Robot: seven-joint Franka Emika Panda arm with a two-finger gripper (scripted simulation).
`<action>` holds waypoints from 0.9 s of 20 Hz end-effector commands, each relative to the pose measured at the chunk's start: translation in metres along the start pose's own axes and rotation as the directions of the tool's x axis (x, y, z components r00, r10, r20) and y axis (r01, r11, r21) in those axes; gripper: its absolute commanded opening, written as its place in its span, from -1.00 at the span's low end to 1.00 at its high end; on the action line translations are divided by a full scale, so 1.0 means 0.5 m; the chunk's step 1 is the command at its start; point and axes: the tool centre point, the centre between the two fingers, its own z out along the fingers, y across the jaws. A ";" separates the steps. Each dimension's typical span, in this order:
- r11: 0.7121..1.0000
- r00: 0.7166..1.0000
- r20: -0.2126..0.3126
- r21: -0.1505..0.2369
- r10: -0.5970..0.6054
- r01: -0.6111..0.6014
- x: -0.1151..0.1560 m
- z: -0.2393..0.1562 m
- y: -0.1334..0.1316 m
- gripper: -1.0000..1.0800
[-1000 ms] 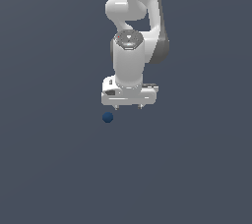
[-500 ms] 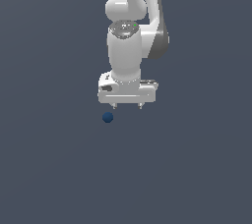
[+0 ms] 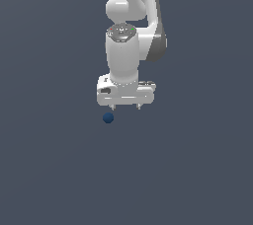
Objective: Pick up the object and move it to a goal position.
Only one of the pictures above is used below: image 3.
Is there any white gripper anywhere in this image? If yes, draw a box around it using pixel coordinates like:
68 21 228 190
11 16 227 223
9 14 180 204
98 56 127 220
96 74 157 112

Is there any small dark blue ball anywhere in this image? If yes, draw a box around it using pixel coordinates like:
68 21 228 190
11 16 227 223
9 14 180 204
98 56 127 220
102 112 115 124

